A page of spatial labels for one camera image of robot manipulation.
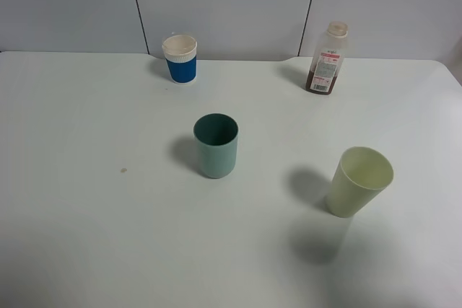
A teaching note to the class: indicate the blue sleeved paper cup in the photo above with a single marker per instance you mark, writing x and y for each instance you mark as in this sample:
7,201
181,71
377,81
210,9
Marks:
180,52

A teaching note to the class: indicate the teal green plastic cup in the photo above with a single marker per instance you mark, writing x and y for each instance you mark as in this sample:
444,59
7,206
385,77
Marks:
216,138

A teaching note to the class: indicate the pale yellow plastic cup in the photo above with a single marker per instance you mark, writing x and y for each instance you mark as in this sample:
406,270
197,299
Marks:
362,173

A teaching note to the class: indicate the brown drink plastic bottle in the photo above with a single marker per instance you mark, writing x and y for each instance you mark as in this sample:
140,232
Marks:
328,58

